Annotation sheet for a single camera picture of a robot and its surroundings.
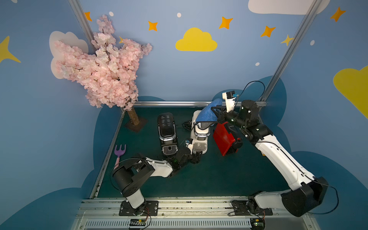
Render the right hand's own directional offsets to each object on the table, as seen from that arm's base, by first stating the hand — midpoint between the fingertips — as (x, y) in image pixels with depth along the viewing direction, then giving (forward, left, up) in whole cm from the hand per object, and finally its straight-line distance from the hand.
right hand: (214, 106), depth 72 cm
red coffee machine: (-1, -11, -26) cm, 28 cm away
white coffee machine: (-8, +6, -16) cm, 19 cm away
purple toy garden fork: (-12, +58, -34) cm, 68 cm away
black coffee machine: (-9, +24, -14) cm, 29 cm away
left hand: (-9, +6, -29) cm, 31 cm away
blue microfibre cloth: (-3, +4, -2) cm, 5 cm away
